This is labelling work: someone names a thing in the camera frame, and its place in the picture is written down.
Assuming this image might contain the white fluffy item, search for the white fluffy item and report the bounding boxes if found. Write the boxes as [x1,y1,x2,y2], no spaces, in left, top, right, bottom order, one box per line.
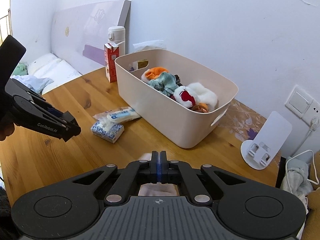
[188,82,218,112]

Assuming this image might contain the person left hand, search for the person left hand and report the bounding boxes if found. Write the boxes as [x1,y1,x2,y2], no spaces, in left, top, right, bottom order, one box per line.
[0,122,15,141]

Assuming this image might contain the blue white porcelain tissue pack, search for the blue white porcelain tissue pack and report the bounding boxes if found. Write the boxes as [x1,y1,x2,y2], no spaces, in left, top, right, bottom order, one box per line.
[91,121,124,144]

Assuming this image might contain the white thermos bottle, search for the white thermos bottle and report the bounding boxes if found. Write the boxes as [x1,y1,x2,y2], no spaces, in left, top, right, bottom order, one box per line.
[108,26,125,56]

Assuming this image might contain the pink fluffy sock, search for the pink fluffy sock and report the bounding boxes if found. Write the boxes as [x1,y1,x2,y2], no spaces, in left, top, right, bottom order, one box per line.
[138,183,179,197]

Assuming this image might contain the beige plastic storage bin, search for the beige plastic storage bin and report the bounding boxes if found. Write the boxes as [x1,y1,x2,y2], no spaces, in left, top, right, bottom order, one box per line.
[115,49,239,148]

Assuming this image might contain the green scrunchie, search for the green scrunchie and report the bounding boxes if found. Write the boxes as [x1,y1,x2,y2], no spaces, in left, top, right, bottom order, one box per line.
[148,72,178,97]

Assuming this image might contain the white wall socket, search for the white wall socket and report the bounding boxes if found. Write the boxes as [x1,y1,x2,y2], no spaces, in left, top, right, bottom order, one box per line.
[285,85,320,125]

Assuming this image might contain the clear plastic wipes packet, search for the clear plastic wipes packet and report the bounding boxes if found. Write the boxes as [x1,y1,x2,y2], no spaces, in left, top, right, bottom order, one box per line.
[93,107,140,124]

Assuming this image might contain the orange knit item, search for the orange knit item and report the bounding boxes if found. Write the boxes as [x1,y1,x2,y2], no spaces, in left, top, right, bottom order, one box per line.
[144,67,169,80]

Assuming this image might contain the orange medicine bottle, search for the orange medicine bottle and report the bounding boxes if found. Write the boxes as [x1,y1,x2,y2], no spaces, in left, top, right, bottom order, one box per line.
[191,103,209,113]

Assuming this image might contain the white power cable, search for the white power cable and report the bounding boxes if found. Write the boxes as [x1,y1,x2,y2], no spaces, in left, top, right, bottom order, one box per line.
[285,117,320,181]

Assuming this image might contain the white hello kitty plush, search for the white hello kitty plush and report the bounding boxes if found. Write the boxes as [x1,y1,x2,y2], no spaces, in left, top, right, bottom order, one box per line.
[173,86,200,109]

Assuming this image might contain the white phone stand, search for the white phone stand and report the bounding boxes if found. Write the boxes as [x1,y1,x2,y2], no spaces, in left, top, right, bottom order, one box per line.
[240,111,292,170]

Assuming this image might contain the white bedding pile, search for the white bedding pile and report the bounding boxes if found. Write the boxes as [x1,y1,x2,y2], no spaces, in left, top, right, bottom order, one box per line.
[11,53,81,95]

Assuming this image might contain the patterned brown cardboard box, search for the patterned brown cardboard box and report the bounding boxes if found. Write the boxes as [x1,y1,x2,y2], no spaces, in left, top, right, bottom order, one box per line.
[214,100,266,168]

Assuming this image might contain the red milk carton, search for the red milk carton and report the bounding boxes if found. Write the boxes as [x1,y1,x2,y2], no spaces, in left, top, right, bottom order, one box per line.
[104,42,119,83]

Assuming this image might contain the purple white board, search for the purple white board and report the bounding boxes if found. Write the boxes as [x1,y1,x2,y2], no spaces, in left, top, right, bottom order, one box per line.
[51,0,131,75]

